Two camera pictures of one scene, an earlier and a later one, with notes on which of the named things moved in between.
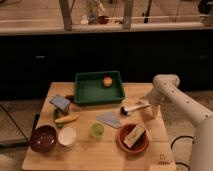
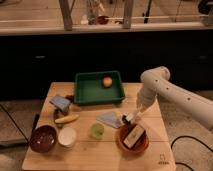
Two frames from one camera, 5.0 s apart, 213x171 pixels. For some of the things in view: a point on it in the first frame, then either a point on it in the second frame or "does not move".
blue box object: (60, 101) does not move
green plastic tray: (89, 89) does not move
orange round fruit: (107, 81) does not move
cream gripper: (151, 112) -> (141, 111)
